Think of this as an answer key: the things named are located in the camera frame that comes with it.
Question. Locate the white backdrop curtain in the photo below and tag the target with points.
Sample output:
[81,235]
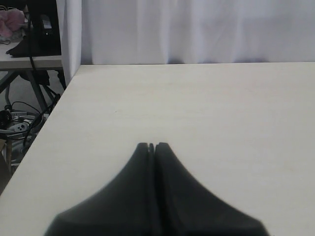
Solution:
[185,31]

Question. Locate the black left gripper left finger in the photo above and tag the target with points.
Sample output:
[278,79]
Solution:
[126,206]

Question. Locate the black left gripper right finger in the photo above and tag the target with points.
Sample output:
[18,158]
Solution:
[187,208]

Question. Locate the pink plush toy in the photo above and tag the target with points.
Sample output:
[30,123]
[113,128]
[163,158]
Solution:
[10,21]

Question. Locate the white power strip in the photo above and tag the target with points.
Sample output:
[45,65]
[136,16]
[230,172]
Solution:
[19,128]

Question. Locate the black cloth on side table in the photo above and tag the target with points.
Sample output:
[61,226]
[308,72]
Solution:
[27,47]

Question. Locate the black device on side table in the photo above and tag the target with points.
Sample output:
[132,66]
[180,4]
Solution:
[44,18]

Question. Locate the grey side table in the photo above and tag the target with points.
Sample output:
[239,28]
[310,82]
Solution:
[14,66]

